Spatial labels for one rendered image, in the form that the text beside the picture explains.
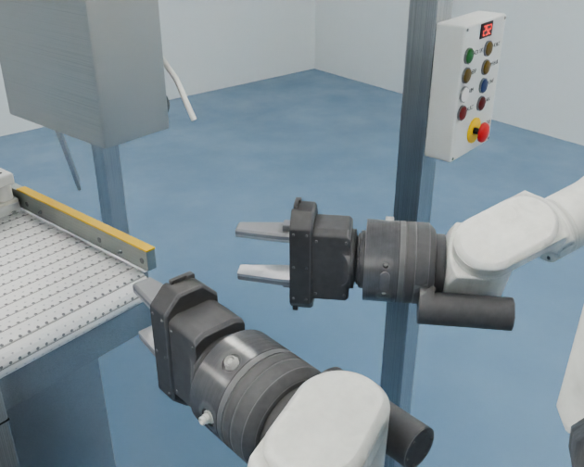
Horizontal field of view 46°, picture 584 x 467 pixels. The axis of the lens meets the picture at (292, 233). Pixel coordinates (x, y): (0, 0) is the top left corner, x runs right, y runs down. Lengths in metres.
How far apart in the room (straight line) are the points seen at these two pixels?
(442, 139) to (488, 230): 0.68
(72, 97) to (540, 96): 3.75
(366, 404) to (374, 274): 0.26
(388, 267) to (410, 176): 0.75
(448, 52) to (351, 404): 0.95
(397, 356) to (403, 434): 1.15
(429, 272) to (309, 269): 0.13
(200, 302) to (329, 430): 0.20
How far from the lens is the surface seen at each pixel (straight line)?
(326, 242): 0.71
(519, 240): 0.71
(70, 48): 0.88
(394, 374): 1.70
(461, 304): 0.71
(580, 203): 0.78
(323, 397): 0.47
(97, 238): 1.08
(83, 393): 1.20
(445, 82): 1.35
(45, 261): 1.08
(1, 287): 1.04
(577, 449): 0.21
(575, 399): 0.37
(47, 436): 1.20
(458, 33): 1.32
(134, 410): 2.13
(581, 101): 4.31
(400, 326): 1.61
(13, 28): 0.98
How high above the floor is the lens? 1.39
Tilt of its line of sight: 28 degrees down
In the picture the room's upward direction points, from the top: straight up
